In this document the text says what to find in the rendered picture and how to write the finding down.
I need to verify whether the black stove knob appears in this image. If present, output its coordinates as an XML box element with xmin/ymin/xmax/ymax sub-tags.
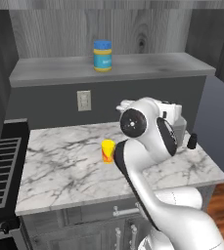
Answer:
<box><xmin>0</xmin><ymin>221</ymin><xmax>11</xmax><ymax>234</ymax></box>

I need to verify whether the silver cupboard door handle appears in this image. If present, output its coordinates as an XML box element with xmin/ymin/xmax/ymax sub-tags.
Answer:
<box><xmin>130</xmin><ymin>224</ymin><xmax>139</xmax><ymax>250</ymax></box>
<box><xmin>114</xmin><ymin>227</ymin><xmax>122</xmax><ymax>250</ymax></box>

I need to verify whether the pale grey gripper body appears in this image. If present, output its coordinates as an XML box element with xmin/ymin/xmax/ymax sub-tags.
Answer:
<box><xmin>172</xmin><ymin>115</ymin><xmax>188</xmax><ymax>149</ymax></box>

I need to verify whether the grey drawer front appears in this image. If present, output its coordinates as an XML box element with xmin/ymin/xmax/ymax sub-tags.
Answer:
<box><xmin>64</xmin><ymin>196</ymin><xmax>144</xmax><ymax>227</ymax></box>

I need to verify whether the yellow condiment bottle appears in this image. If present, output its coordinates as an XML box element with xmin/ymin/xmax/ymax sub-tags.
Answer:
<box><xmin>101</xmin><ymin>139</ymin><xmax>117</xmax><ymax>165</ymax></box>

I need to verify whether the white wall outlet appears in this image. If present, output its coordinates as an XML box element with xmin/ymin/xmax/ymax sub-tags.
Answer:
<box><xmin>76</xmin><ymin>90</ymin><xmax>93</xmax><ymax>112</ymax></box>

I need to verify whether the black stove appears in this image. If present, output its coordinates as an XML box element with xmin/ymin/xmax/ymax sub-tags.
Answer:
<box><xmin>0</xmin><ymin>118</ymin><xmax>31</xmax><ymax>250</ymax></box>

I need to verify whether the grey base cabinet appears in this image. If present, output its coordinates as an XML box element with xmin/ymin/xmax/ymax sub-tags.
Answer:
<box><xmin>19</xmin><ymin>184</ymin><xmax>217</xmax><ymax>250</ymax></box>

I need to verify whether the grey wooden wall cabinet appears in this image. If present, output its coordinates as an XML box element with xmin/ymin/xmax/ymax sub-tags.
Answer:
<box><xmin>8</xmin><ymin>0</ymin><xmax>224</xmax><ymax>89</ymax></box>

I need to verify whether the silver drawer handle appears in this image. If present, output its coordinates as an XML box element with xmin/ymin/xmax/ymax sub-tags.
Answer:
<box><xmin>112</xmin><ymin>202</ymin><xmax>142</xmax><ymax>218</ymax></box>

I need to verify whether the black shaker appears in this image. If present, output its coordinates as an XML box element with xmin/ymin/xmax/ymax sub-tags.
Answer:
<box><xmin>187</xmin><ymin>132</ymin><xmax>199</xmax><ymax>150</ymax></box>

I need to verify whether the blue and yellow jar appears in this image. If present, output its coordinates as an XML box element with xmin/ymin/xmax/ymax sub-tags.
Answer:
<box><xmin>93</xmin><ymin>39</ymin><xmax>113</xmax><ymax>73</ymax></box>

